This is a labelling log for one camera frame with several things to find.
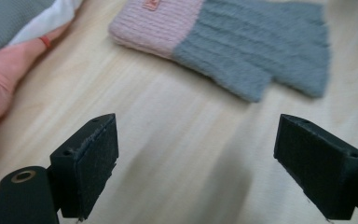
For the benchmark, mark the coral ski glove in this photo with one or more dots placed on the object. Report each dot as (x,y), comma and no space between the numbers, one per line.
(0,74)

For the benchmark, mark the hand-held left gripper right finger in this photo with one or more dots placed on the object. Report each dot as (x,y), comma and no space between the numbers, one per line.
(320,168)

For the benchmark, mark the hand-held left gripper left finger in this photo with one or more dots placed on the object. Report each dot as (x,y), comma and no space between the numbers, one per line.
(90,161)

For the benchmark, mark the grey and pink knit glove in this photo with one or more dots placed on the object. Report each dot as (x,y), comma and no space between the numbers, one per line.
(230,46)

